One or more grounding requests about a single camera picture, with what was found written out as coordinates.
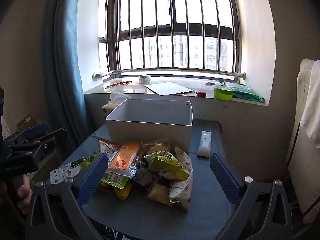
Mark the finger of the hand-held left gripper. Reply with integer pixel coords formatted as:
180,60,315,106
10,122,49,145
7,128,68,157

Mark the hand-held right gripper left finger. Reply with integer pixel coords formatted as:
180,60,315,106
25,152,109,240

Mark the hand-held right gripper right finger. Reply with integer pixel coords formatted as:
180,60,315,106
209,152,293,240

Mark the pile of snack packets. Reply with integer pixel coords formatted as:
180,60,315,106
97,139,193,211

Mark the white cardboard box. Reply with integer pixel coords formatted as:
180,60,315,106
105,98,193,155

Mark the person's left hand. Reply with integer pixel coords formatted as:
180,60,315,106
15,174,33,215

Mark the brown cardboard box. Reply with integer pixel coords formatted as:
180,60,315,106
16,116,38,133

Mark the green wrapper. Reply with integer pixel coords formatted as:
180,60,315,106
80,151,99,167

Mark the white printed card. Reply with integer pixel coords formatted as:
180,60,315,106
49,164,80,185

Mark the white remote control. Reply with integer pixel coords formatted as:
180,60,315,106
197,131,212,157

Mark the blue curtain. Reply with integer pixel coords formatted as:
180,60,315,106
44,0,87,150

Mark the tissue box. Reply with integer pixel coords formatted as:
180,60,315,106
102,90,132,118

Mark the blue fabric table cover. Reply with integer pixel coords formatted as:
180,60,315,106
57,119,250,240

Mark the green tape roll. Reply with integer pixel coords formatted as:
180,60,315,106
214,84,234,101

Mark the green plastic bag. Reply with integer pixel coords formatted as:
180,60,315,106
219,79,265,103

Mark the metal window guard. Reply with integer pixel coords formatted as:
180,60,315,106
90,0,247,81

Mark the orange beaded tool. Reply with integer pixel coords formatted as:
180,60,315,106
105,80,132,88

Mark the white hanging fabric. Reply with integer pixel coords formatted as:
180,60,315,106
286,58,320,224

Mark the white paper sheet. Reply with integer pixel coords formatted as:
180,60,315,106
144,81,194,96

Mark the dark window frame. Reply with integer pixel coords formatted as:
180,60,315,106
105,0,242,80

